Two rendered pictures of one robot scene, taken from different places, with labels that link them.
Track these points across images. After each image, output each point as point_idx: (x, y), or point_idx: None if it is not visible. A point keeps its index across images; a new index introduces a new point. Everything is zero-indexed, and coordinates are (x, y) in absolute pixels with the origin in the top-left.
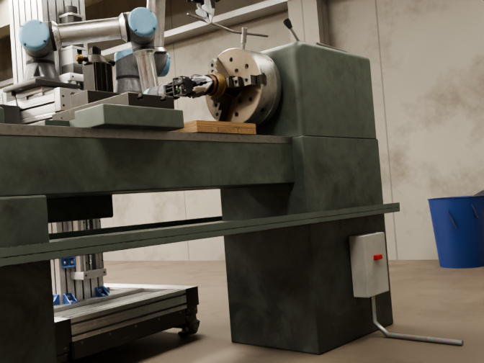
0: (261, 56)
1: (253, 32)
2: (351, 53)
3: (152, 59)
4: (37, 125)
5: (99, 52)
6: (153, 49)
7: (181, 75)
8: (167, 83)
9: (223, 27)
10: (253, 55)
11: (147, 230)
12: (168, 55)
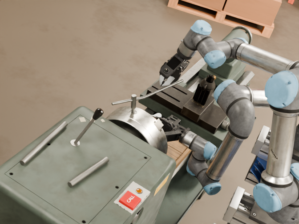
0: (113, 113)
1: (125, 99)
2: (17, 154)
3: (226, 134)
4: (184, 74)
5: (207, 78)
6: (228, 126)
7: (171, 115)
8: (190, 130)
9: (151, 92)
10: (119, 108)
11: (175, 199)
12: (259, 183)
